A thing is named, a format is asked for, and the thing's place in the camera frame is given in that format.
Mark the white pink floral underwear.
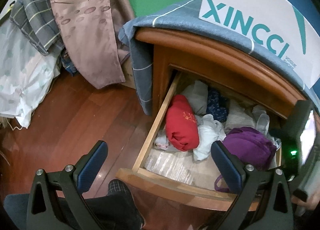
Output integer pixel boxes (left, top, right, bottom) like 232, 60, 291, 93
153, 129, 179, 152

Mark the blue checked cloth cover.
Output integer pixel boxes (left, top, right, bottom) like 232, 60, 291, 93
118, 0, 319, 115

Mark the red underwear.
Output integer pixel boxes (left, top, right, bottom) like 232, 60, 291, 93
165, 95, 200, 151

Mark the grey plaid blanket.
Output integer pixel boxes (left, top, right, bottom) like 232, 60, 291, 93
10, 0, 65, 56

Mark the white patterned bedding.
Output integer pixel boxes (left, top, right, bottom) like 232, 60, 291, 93
1, 18, 61, 128

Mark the white XINCCI shoe box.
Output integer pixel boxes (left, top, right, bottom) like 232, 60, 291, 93
199, 0, 319, 88

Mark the purple underwear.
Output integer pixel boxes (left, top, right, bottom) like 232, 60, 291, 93
210, 127, 277, 194

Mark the grey underwear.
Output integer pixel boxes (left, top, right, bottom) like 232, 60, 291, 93
181, 80, 208, 115

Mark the brown satin curtain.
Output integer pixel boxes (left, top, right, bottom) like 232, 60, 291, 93
110, 0, 135, 65

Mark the wooden nightstand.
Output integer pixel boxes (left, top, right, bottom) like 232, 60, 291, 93
135, 27, 306, 118

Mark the plaid slipper foot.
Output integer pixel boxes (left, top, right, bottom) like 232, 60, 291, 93
107, 179, 137, 209

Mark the pink floral curtain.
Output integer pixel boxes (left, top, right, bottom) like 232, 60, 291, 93
50, 0, 125, 89

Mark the cardboard box on floor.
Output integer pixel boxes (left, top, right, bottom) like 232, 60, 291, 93
121, 57, 136, 89

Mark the person right hand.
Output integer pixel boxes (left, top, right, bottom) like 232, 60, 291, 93
291, 192, 320, 210

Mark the navy speckled underwear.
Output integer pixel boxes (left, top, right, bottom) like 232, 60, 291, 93
206, 87, 228, 123

